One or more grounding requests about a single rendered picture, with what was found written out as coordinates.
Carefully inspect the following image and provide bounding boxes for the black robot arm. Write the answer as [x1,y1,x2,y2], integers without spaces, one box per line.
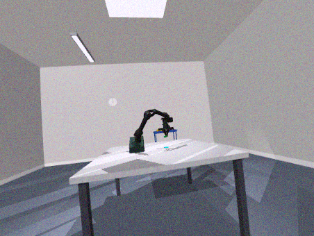
[133,109,173,143]

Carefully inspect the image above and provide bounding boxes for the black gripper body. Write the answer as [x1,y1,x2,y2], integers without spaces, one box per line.
[158,123,174,130]

